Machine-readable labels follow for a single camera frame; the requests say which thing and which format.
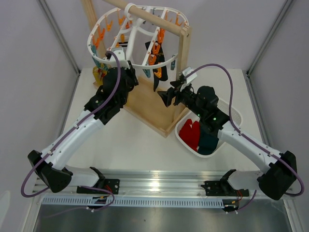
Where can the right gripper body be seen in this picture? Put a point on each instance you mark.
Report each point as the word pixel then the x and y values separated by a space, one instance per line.
pixel 185 96

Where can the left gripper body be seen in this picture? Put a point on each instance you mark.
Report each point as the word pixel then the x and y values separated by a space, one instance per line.
pixel 131 81

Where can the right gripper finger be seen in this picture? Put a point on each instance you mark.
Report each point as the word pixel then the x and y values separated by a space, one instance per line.
pixel 176 84
pixel 167 96

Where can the teal clothespin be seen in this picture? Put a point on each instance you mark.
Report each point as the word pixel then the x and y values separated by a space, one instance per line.
pixel 147 73

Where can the yellow sock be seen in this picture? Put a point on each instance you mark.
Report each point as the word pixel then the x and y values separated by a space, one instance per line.
pixel 98 75

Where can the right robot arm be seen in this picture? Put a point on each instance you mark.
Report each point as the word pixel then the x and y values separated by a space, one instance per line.
pixel 277 170

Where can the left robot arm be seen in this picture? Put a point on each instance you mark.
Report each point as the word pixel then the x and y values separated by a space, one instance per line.
pixel 51 163

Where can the wooden hanger stand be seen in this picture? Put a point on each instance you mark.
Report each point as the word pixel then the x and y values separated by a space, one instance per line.
pixel 142 26

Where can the dark navy patterned sock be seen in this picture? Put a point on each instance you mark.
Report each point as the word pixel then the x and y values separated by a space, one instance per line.
pixel 157 57

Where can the white perforated plastic basket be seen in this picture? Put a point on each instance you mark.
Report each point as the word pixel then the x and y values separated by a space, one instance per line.
pixel 179 125

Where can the white striped sock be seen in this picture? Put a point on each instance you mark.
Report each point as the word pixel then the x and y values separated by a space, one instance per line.
pixel 122 44

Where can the red sock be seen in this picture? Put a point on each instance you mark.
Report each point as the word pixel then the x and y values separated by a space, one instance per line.
pixel 190 134

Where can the dark teal sock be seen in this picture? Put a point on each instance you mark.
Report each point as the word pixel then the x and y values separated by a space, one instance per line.
pixel 207 144

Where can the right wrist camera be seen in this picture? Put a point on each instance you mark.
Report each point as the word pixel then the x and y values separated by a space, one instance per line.
pixel 186 78

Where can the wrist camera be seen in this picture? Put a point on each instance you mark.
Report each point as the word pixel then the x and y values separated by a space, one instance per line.
pixel 186 78
pixel 117 58

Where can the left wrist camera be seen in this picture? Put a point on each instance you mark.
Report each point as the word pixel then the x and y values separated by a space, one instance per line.
pixel 117 58

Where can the aluminium mounting rail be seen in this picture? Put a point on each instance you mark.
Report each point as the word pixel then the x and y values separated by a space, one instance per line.
pixel 153 189

